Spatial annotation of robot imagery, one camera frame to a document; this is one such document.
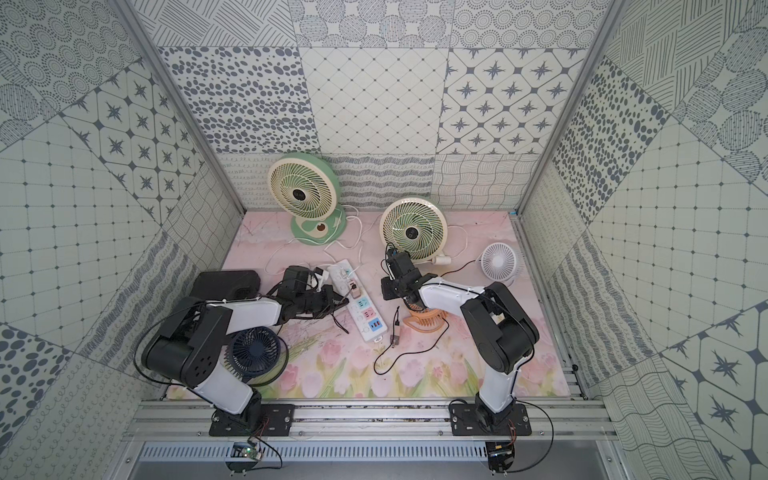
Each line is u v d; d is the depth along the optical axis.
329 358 0.84
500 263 0.94
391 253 0.86
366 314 0.90
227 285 0.94
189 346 0.46
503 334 0.48
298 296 0.76
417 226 0.96
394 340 0.85
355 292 0.91
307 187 0.93
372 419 0.76
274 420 0.73
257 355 0.76
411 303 0.69
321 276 0.91
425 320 0.90
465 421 0.73
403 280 0.71
